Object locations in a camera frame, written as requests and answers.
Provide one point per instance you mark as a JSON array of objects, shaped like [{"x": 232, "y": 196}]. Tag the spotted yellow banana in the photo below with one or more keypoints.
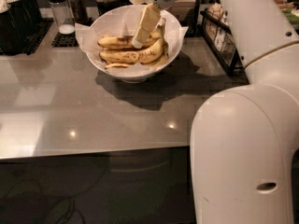
[
  {"x": 147, "y": 55},
  {"x": 118, "y": 42}
]

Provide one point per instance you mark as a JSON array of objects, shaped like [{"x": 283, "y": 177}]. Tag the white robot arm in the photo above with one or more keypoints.
[{"x": 243, "y": 139}]

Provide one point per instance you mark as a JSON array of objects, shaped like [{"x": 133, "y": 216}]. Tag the white bowl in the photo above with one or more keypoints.
[{"x": 137, "y": 75}]

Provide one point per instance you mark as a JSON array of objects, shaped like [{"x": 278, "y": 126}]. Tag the right edge yellow banana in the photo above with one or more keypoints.
[{"x": 162, "y": 59}]

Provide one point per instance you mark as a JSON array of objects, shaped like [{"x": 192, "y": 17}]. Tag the small bottom yellow banana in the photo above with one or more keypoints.
[{"x": 117, "y": 65}]

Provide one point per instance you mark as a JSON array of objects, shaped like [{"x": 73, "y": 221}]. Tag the brown napkin holder box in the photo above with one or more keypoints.
[{"x": 185, "y": 10}]

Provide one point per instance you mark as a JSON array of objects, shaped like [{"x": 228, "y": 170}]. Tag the glass pepper grinder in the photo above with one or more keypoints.
[{"x": 79, "y": 11}]

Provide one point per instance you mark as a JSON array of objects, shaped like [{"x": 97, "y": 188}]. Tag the glass salt shaker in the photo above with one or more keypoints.
[{"x": 62, "y": 16}]

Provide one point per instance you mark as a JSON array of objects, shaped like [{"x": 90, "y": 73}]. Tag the small black rubber mat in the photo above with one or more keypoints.
[{"x": 61, "y": 40}]

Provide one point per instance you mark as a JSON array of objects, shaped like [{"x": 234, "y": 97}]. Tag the large black rubber mat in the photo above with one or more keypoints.
[{"x": 33, "y": 41}]

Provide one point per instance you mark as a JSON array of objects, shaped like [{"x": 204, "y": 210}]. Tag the black container back left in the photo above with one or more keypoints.
[{"x": 33, "y": 11}]

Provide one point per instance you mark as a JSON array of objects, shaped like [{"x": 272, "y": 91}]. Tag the black container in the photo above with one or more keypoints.
[
  {"x": 33, "y": 11},
  {"x": 15, "y": 26}
]

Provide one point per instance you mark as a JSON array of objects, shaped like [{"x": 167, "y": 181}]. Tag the black container front left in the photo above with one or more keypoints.
[{"x": 15, "y": 26}]

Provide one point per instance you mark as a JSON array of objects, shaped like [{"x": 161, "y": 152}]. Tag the green sweetener packets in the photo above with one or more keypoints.
[{"x": 293, "y": 19}]

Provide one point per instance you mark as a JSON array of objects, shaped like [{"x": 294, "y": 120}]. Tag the black wire condiment rack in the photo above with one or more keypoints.
[{"x": 216, "y": 32}]

